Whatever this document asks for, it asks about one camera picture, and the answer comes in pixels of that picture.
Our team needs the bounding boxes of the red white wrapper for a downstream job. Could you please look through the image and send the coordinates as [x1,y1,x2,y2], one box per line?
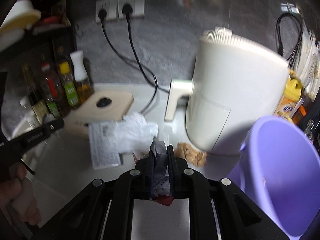
[150,138,174,206]

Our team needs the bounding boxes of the white paper wrapper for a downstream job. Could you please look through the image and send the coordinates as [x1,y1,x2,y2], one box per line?
[102,112,158,153]

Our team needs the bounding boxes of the person's left hand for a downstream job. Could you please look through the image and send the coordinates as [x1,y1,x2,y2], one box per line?
[1,163,41,225]

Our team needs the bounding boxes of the small white cap bottle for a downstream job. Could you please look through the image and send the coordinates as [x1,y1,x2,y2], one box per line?
[20,96,40,128]

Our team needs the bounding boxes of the dark soy sauce bottle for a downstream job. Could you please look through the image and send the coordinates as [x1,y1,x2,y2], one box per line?
[22,64,49,123]

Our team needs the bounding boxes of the purple plastic bucket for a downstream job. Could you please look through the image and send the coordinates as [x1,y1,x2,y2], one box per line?
[227,116,319,239]

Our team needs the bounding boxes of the red cap oil bottle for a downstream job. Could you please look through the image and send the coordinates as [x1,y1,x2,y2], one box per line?
[41,61,63,118]

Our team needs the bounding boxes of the small crumpled brown paper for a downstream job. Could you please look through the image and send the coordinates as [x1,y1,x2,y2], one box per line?
[174,142,207,167]

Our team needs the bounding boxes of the yellow cap green label bottle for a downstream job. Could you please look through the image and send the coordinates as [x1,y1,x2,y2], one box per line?
[59,61,81,109]

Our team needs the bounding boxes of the white top oil sprayer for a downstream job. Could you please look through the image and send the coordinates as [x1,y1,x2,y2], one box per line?
[70,50,93,103]

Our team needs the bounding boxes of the cream induction cooktop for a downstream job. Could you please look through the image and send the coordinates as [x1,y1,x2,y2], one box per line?
[64,90,133,139]

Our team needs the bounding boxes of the black metal shelf rack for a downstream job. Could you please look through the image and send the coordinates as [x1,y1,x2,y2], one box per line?
[1,0,76,87]

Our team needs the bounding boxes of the yellow detergent bottle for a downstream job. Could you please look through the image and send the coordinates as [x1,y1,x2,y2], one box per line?
[273,70,303,123]

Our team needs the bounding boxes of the cream plastic basin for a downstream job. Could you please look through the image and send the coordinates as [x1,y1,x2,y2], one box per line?
[1,0,41,33]

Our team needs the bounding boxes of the cream air fryer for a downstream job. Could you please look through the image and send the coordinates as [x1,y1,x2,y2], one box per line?
[164,27,289,155]

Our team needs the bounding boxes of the hanging white plastic bags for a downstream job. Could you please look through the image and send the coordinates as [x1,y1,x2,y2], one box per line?
[293,21,319,101]

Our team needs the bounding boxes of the left black power cable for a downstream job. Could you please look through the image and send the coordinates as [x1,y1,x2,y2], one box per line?
[97,8,171,94]

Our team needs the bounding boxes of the black power cable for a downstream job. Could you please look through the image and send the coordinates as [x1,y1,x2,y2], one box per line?
[121,3,158,114]
[97,8,171,94]

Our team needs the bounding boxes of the hanging black cable loop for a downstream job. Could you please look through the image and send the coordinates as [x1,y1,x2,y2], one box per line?
[274,12,304,69]

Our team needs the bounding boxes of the left wall socket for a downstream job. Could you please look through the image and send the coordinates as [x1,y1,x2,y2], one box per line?
[95,0,118,23]

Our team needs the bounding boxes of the wall socket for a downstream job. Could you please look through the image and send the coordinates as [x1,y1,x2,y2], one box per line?
[95,0,118,23]
[118,0,145,20]

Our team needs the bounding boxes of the right black power cable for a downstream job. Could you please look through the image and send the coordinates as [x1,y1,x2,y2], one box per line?
[121,3,158,114]

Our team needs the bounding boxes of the right wall socket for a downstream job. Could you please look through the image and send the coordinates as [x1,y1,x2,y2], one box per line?
[118,0,145,20]

